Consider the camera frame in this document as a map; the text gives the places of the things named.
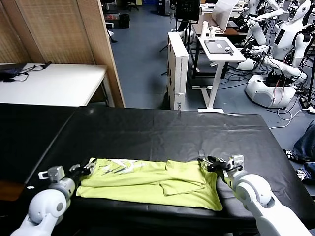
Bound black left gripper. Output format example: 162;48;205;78
68;159;97;184

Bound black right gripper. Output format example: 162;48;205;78
198;155;232;179

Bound yellow-green T-shirt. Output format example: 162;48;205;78
75;158;223;211

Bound large black table cover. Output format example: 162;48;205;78
14;107;312;232

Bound small black table cover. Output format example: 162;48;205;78
0;103;77;184

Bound black white striped shoe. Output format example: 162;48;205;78
283;149;300;162

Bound white rectangular table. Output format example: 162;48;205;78
0;63;108;108

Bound black white patterned shoe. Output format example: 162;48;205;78
295;167;311;183

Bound tall white cardboard box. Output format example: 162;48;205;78
167;31;189;111

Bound blue jeans leg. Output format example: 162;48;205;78
292;120;315;163

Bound small white standing desk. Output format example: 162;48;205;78
191;36;247;114

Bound black bag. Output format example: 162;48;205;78
0;63;28;77

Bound white water bottle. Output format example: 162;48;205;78
200;21;209;40

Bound brown wooden desk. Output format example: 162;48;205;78
191;13;249;37

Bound wooden partition screen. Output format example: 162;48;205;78
0;0;126;109

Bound white humanoid robot with base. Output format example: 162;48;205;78
236;0;315;109

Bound white curved panel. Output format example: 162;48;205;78
212;0;238;32

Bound black trash bin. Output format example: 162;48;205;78
120;14;130;29

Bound black monitor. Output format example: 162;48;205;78
176;0;200;25

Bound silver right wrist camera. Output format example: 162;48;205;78
227;154;245;173

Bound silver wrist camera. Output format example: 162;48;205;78
227;154;245;173
38;166;65;183

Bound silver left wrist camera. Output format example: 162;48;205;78
38;166;65;183

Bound white floor cable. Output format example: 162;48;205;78
269;107;315;130

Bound black cables with adapter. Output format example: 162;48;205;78
2;62;53;83

